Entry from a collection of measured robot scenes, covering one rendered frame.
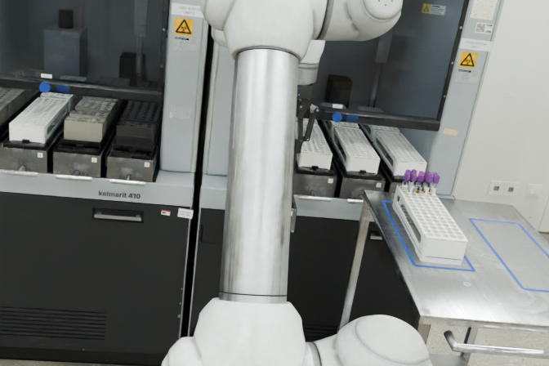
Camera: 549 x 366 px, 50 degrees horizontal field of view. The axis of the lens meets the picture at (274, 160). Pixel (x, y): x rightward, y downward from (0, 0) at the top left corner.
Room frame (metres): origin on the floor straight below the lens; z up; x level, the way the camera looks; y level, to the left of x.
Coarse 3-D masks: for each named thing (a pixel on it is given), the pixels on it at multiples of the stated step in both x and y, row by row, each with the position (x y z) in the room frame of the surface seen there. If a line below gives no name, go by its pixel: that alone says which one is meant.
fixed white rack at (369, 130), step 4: (360, 124) 2.24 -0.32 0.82; (364, 124) 2.23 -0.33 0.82; (364, 128) 2.17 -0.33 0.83; (368, 128) 2.24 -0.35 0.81; (372, 128) 2.08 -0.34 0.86; (376, 128) 2.06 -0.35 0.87; (380, 128) 2.07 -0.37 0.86; (384, 128) 2.09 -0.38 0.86; (388, 128) 2.09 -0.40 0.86; (392, 128) 2.09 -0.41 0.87; (396, 128) 2.10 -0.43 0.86; (368, 132) 2.19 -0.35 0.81; (372, 132) 2.07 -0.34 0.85; (368, 136) 2.10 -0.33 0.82; (372, 136) 2.06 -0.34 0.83; (372, 140) 2.06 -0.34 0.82
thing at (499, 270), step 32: (384, 192) 1.58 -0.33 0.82; (384, 224) 1.37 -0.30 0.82; (480, 224) 1.46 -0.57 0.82; (512, 224) 1.48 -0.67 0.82; (352, 256) 1.58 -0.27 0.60; (416, 256) 1.23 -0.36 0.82; (480, 256) 1.27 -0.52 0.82; (512, 256) 1.29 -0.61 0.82; (544, 256) 1.32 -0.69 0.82; (352, 288) 1.56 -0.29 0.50; (416, 288) 1.08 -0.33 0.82; (448, 288) 1.10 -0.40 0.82; (480, 288) 1.12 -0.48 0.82; (512, 288) 1.14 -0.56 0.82; (544, 288) 1.16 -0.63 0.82; (416, 320) 1.01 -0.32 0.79; (448, 320) 0.99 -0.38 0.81; (480, 320) 1.00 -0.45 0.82; (512, 320) 1.01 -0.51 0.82; (544, 320) 1.03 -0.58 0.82; (480, 352) 0.96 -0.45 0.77; (512, 352) 0.97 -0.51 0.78; (544, 352) 0.98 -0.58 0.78
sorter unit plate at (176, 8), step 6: (174, 6) 1.71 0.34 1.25; (180, 6) 1.71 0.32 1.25; (186, 6) 1.71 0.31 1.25; (192, 6) 1.71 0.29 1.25; (198, 6) 1.71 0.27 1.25; (174, 12) 1.71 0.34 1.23; (180, 12) 1.71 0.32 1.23; (186, 12) 1.71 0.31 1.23; (192, 12) 1.71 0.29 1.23; (198, 12) 1.71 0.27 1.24
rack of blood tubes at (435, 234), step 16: (400, 192) 1.45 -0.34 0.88; (400, 208) 1.43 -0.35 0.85; (416, 208) 1.36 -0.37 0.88; (432, 208) 1.38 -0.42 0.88; (416, 224) 1.29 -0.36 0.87; (432, 224) 1.29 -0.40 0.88; (448, 224) 1.29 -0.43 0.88; (416, 240) 1.26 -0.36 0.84; (432, 240) 1.21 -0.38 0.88; (448, 240) 1.21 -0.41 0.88; (464, 240) 1.22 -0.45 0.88; (432, 256) 1.21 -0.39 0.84; (448, 256) 1.21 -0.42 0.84
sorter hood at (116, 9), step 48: (0, 0) 1.63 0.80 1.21; (48, 0) 1.65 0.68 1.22; (96, 0) 1.67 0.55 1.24; (144, 0) 1.68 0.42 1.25; (0, 48) 1.63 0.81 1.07; (48, 48) 1.65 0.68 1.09; (96, 48) 1.67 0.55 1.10; (144, 48) 1.68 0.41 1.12; (96, 96) 1.66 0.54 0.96; (144, 96) 1.67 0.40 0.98
